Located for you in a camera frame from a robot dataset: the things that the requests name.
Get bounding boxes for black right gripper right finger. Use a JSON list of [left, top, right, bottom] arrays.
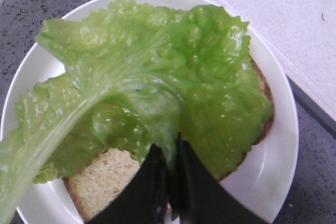
[[171, 135, 265, 223]]

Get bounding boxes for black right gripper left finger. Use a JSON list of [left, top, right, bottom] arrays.
[[88, 144, 167, 224]]

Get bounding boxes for green lettuce leaf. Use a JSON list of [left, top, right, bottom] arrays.
[[1, 0, 274, 223]]

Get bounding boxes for bottom bread slice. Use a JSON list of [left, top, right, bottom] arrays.
[[62, 60, 275, 221]]

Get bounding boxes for white cutting board grey rim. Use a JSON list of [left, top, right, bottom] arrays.
[[210, 0, 335, 134]]

